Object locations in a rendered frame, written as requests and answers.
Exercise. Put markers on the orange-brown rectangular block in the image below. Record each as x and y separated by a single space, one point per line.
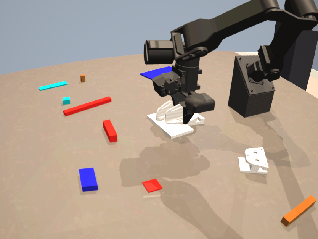
82 78

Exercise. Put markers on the red rectangular block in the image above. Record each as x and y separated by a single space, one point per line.
111 133

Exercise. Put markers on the small cyan cube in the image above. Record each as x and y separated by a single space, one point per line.
66 100

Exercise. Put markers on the blue rectangular block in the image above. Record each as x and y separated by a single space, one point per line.
88 179

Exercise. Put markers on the cyan flat rectangular plate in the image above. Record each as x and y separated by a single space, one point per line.
53 85

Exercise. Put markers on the orange rectangular bar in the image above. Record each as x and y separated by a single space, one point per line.
298 211

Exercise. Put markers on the red flat square plate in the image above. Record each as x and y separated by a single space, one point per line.
152 185

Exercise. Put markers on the long red bar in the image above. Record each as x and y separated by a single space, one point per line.
86 106

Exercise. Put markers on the blue flat square plate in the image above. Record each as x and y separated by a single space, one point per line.
154 73

